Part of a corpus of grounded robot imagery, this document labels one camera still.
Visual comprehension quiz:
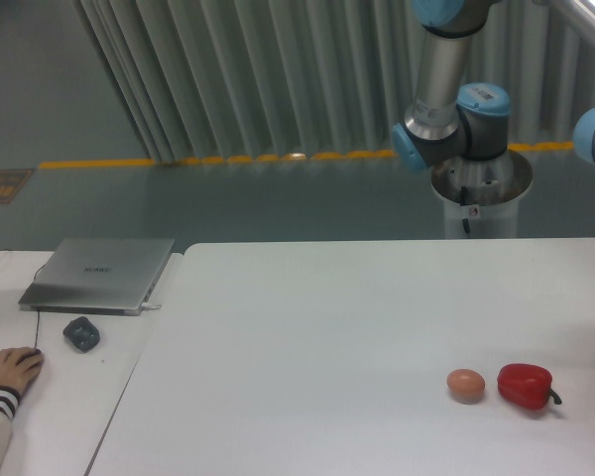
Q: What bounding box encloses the black computer mouse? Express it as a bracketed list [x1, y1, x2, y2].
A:
[27, 349, 45, 380]

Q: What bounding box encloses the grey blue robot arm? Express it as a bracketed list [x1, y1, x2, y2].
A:
[391, 1, 595, 171]

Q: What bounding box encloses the red bell pepper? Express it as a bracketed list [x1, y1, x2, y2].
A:
[497, 363, 562, 412]

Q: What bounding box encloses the silver closed laptop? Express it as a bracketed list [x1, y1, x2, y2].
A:
[19, 238, 175, 315]

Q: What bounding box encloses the black pedestal cable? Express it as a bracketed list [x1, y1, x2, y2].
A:
[459, 185, 472, 235]

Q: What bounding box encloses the brown egg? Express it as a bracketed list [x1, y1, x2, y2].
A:
[446, 369, 486, 403]

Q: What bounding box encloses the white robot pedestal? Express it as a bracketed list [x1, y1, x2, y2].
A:
[430, 150, 534, 239]

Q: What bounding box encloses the black mouse cable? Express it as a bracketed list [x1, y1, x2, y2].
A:
[29, 257, 54, 350]

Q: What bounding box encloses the small black case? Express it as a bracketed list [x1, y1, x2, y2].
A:
[62, 316, 101, 353]

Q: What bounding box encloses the person's hand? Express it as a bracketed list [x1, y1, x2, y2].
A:
[0, 347, 38, 397]

